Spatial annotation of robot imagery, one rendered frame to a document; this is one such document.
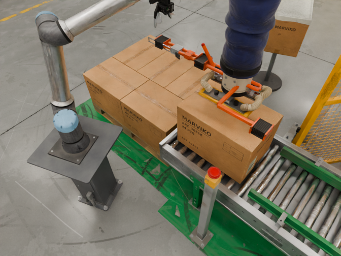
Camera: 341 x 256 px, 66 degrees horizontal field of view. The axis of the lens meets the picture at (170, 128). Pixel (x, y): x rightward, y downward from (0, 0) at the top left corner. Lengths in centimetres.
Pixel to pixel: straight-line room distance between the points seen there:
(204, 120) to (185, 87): 89
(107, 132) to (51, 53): 69
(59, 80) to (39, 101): 192
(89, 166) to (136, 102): 87
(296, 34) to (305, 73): 114
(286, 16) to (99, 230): 257
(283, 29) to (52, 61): 213
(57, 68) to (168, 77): 130
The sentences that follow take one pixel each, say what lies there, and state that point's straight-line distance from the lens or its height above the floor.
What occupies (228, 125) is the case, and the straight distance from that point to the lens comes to 173.
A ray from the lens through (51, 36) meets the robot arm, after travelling 147.
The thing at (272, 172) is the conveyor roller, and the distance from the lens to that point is 208.
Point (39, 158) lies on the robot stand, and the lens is 203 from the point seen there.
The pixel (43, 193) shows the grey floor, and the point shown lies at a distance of 280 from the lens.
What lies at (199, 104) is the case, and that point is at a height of 95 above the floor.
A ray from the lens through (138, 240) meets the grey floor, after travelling 237.
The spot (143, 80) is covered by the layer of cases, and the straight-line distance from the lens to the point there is 269.
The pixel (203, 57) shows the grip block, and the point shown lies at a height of 126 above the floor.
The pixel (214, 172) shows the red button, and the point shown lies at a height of 104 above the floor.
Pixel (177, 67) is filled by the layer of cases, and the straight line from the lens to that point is 282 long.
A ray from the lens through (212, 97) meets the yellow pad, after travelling 162.
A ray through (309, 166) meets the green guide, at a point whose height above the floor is 61.
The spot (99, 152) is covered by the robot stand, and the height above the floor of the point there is 75.
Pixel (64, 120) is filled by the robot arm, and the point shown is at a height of 103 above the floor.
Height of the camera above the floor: 225
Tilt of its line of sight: 50 degrees down
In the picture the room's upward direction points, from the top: 2 degrees counter-clockwise
